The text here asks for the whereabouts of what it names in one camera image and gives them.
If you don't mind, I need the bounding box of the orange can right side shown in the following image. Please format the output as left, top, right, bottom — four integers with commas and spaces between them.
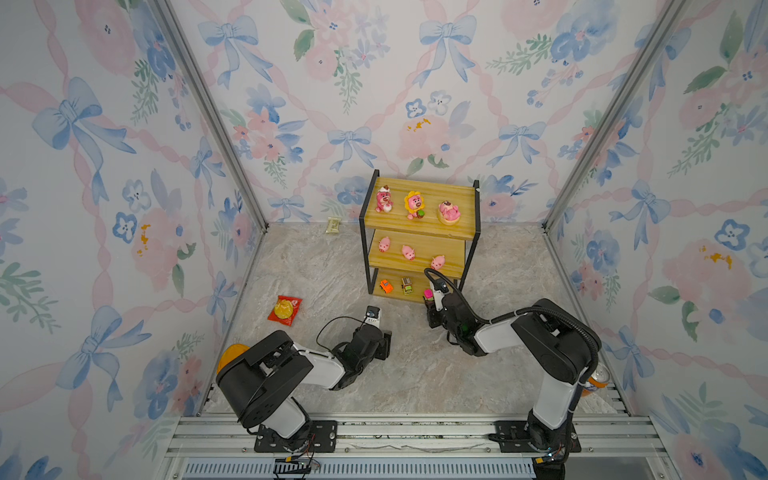
583, 363, 611, 396

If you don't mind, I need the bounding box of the red yellow snack packet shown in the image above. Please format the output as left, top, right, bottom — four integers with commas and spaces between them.
268, 295, 302, 326

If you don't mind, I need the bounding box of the small green packet by wall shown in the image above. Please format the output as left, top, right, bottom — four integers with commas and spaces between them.
325, 217, 342, 234

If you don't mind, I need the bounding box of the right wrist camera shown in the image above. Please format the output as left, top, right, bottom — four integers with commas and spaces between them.
431, 285, 448, 312

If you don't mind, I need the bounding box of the pink bear strawberry hat figure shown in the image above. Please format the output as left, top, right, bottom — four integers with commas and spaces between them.
375, 185, 393, 213

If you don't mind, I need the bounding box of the orange bowl left side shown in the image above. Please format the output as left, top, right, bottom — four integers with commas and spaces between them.
216, 344, 249, 374

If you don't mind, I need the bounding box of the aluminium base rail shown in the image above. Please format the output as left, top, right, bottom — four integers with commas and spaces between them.
155, 414, 681, 479

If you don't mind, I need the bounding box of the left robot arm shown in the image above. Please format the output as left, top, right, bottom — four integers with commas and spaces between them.
215, 323, 391, 440

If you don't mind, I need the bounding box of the orange toy truck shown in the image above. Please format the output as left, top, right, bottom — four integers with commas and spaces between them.
379, 279, 394, 294

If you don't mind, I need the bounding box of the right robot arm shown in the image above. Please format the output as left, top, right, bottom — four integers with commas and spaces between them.
424, 288, 602, 460

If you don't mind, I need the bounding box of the wooden shelf black metal frame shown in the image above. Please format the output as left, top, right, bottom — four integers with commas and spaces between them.
358, 170, 481, 302

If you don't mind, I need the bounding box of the red and green toy truck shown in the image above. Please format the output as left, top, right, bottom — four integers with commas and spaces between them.
401, 277, 413, 295

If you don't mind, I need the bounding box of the pink bear yellow flower figure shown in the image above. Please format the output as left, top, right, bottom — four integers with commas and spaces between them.
404, 191, 425, 220

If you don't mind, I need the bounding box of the pink pig toy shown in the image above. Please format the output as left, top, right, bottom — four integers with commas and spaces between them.
401, 245, 415, 261
430, 255, 446, 271

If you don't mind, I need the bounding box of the pink pig on middle shelf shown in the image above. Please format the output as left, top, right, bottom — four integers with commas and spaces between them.
378, 236, 391, 253

